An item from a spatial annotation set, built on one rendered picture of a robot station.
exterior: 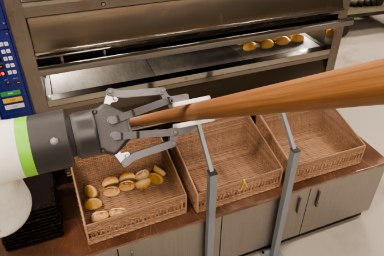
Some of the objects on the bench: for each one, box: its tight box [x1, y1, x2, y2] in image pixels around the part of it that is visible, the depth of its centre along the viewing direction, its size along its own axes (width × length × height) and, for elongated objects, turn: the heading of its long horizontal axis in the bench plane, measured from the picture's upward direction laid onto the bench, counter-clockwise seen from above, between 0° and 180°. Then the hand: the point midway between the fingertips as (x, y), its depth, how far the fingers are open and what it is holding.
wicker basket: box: [70, 129, 187, 245], centre depth 210 cm, size 49×56×28 cm
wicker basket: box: [168, 116, 283, 213], centre depth 227 cm, size 49×56×28 cm
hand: (192, 112), depth 65 cm, fingers closed on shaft, 3 cm apart
